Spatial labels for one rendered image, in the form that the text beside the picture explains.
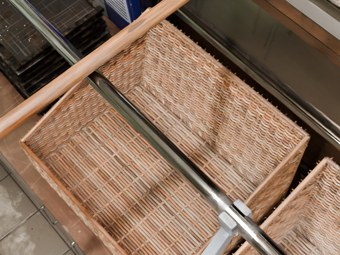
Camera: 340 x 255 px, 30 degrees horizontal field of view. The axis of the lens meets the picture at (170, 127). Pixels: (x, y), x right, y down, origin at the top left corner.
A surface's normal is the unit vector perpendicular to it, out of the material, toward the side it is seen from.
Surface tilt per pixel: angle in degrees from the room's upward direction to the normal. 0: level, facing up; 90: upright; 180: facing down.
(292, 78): 70
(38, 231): 0
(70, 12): 0
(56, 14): 0
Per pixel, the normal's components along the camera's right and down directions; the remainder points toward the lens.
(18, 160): -0.10, -0.50
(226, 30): -0.74, 0.40
